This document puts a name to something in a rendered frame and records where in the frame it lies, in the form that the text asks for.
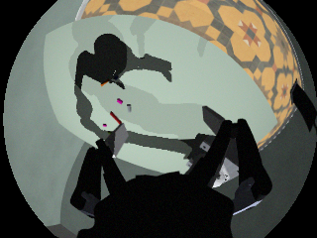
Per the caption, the red rod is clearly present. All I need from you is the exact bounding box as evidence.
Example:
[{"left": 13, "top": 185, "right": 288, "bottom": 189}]
[{"left": 110, "top": 112, "right": 122, "bottom": 124}]

